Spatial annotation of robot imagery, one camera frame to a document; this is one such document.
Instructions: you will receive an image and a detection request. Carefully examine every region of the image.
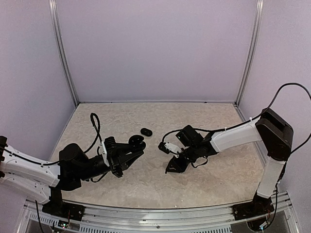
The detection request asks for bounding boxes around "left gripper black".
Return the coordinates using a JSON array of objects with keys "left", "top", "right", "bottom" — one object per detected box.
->
[{"left": 77, "top": 143, "right": 143, "bottom": 181}]

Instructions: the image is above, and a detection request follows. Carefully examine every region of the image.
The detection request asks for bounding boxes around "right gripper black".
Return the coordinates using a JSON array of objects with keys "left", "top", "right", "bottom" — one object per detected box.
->
[{"left": 166, "top": 144, "right": 199, "bottom": 173}]

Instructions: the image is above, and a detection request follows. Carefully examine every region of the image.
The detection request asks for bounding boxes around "black round earbud case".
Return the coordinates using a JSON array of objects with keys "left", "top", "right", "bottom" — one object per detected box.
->
[{"left": 128, "top": 135, "right": 146, "bottom": 151}]

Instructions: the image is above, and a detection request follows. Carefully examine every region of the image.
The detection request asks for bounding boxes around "black earbud charging case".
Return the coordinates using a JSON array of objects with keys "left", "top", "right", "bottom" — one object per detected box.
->
[{"left": 140, "top": 128, "right": 153, "bottom": 137}]

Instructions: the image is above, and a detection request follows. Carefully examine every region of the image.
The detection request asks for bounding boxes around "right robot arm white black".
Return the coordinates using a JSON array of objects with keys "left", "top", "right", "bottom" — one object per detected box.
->
[{"left": 158, "top": 108, "right": 294, "bottom": 216}]

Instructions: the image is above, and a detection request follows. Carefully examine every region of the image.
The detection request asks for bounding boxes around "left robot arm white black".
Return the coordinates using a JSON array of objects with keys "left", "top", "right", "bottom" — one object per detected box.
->
[{"left": 0, "top": 135, "right": 146, "bottom": 216}]

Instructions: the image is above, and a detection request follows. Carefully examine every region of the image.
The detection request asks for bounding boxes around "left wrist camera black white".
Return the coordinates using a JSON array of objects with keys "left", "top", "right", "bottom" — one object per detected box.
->
[{"left": 100, "top": 136, "right": 118, "bottom": 170}]

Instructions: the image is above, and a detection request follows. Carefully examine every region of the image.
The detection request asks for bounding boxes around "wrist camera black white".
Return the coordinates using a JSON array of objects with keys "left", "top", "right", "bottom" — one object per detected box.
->
[
  {"left": 100, "top": 136, "right": 118, "bottom": 170},
  {"left": 158, "top": 127, "right": 191, "bottom": 158}
]

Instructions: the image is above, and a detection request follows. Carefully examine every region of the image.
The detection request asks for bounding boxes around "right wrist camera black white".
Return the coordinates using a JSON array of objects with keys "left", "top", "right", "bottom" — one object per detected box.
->
[{"left": 158, "top": 127, "right": 191, "bottom": 158}]

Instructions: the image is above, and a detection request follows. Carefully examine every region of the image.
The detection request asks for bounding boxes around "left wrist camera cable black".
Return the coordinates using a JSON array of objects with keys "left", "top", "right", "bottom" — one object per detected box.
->
[{"left": 84, "top": 113, "right": 102, "bottom": 153}]

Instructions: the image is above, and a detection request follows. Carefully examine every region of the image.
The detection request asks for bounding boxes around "wrist camera cable black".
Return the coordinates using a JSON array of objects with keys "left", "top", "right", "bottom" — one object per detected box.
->
[
  {"left": 84, "top": 113, "right": 102, "bottom": 153},
  {"left": 162, "top": 83, "right": 311, "bottom": 156}
]

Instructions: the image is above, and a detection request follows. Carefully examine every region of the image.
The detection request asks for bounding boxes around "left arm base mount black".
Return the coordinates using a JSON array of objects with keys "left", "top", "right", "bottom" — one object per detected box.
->
[{"left": 42, "top": 202, "right": 85, "bottom": 221}]

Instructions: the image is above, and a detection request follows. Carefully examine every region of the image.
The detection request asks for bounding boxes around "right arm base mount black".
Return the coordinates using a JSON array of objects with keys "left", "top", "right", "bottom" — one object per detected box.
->
[{"left": 232, "top": 201, "right": 275, "bottom": 220}]

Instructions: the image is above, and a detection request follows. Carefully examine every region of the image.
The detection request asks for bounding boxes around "front aluminium rail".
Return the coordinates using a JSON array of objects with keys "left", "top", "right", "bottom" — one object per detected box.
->
[{"left": 23, "top": 191, "right": 298, "bottom": 233}]

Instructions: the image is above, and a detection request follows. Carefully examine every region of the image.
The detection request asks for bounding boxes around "right wrist camera cable black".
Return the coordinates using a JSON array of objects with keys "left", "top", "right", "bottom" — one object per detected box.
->
[{"left": 162, "top": 83, "right": 311, "bottom": 156}]

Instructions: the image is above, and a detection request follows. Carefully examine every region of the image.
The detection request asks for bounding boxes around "left aluminium frame post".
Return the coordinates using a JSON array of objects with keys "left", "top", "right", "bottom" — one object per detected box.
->
[{"left": 49, "top": 0, "right": 80, "bottom": 108}]

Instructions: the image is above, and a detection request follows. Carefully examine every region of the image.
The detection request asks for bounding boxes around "aluminium frame post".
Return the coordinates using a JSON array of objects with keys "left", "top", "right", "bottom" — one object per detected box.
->
[
  {"left": 49, "top": 0, "right": 80, "bottom": 108},
  {"left": 235, "top": 0, "right": 264, "bottom": 108}
]

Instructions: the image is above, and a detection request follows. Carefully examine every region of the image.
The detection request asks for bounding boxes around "right aluminium frame post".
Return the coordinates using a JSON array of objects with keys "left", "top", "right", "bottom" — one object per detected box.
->
[{"left": 235, "top": 0, "right": 264, "bottom": 108}]

